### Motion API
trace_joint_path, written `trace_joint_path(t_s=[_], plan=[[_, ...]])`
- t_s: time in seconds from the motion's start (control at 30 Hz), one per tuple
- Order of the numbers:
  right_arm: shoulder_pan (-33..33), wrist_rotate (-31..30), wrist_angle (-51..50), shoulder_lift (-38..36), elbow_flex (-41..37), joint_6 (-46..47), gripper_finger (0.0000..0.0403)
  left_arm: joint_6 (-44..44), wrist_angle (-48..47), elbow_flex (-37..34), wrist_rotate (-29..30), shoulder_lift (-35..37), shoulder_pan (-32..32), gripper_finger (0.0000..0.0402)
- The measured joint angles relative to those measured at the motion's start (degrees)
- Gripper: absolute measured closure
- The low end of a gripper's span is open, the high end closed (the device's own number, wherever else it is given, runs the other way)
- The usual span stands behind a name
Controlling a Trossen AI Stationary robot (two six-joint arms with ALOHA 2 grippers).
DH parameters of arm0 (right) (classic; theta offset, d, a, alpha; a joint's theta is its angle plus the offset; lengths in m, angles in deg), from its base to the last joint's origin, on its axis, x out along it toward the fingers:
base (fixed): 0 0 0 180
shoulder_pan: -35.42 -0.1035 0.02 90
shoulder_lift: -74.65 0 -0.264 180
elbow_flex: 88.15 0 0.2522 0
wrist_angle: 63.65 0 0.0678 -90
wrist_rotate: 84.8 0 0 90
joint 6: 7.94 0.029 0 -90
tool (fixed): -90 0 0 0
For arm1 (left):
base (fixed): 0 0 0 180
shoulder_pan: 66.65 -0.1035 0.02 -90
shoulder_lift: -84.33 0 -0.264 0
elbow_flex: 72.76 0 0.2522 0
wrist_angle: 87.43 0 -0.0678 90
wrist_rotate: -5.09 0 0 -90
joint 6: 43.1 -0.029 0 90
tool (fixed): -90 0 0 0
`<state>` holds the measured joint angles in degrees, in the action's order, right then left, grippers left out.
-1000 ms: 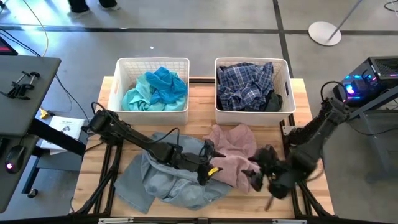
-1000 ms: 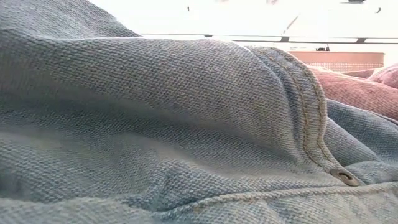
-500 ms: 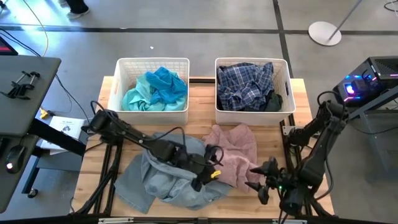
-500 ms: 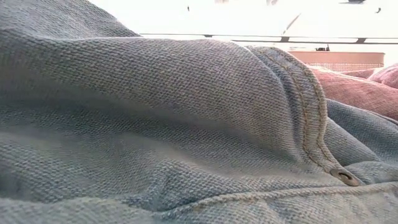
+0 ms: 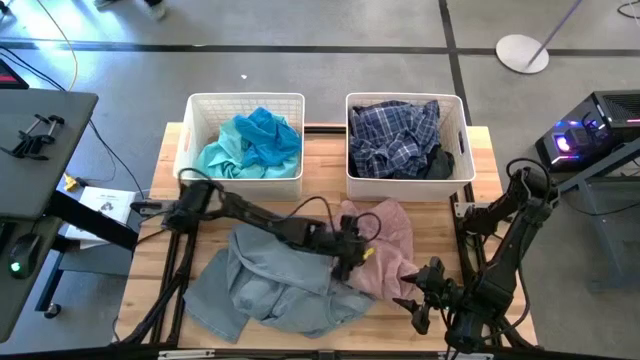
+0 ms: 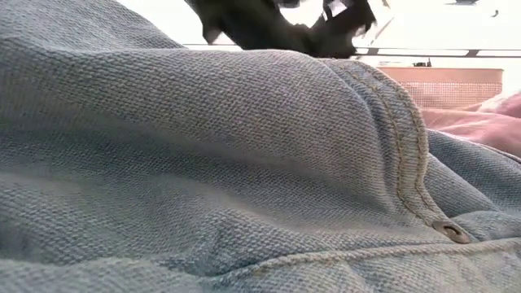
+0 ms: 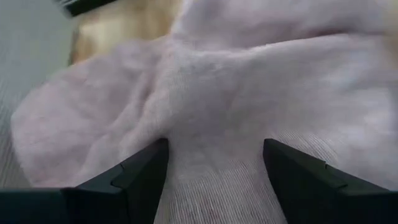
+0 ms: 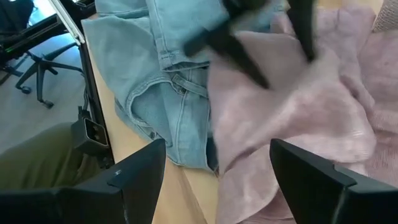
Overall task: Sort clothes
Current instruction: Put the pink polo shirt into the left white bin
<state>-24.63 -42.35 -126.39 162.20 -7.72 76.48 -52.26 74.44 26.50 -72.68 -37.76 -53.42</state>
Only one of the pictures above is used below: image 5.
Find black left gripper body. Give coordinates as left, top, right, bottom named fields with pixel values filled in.
left=312, top=213, right=369, bottom=267

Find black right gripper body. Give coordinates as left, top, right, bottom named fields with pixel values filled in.
left=414, top=255, right=459, bottom=324

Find pink waffle-weave cloth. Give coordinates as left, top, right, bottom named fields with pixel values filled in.
left=333, top=197, right=421, bottom=302

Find light blue denim jeans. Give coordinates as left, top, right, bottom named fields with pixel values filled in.
left=182, top=222, right=377, bottom=346

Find blue plaid shirt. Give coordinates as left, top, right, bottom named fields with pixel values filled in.
left=347, top=99, right=443, bottom=181

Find black garment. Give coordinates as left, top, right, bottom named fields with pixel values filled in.
left=416, top=144, right=457, bottom=182

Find bright blue shirt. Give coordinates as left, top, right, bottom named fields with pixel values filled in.
left=233, top=105, right=303, bottom=168

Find teal shirt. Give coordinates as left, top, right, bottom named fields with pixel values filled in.
left=193, top=117, right=303, bottom=181

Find white perforated plastic basket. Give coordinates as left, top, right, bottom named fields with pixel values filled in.
left=172, top=92, right=306, bottom=202
left=344, top=91, right=477, bottom=203

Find grey metal stand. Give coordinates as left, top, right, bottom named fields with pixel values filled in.
left=556, top=139, right=640, bottom=296

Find black computer tower with lights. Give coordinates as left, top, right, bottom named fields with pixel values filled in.
left=534, top=89, right=640, bottom=174

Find white booklet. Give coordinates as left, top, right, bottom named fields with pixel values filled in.
left=63, top=185, right=138, bottom=250

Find white round lamp base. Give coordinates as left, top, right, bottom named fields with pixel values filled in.
left=494, top=0, right=585, bottom=76

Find black desk leg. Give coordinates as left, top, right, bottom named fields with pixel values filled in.
left=34, top=189, right=139, bottom=320

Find grey desk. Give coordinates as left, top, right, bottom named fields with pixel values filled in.
left=0, top=88, right=100, bottom=344

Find person's foot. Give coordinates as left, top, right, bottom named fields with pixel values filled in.
left=143, top=0, right=169, bottom=22

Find black computer mouse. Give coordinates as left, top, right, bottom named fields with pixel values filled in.
left=8, top=232, right=43, bottom=281

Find black desk clamp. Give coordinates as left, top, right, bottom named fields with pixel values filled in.
left=0, top=113, right=67, bottom=162

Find black device with red screen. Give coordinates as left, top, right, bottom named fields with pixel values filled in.
left=0, top=58, right=30, bottom=91

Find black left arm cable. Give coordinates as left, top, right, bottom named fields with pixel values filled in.
left=176, top=166, right=383, bottom=245

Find silver metal bracket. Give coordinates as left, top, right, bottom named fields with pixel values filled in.
left=156, top=349, right=213, bottom=360

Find yellow floor cable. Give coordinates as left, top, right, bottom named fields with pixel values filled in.
left=36, top=0, right=81, bottom=92

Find black cable coil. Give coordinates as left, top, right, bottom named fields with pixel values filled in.
left=616, top=0, right=640, bottom=20

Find black floor cable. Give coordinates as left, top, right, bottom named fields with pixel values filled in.
left=0, top=44, right=146, bottom=191

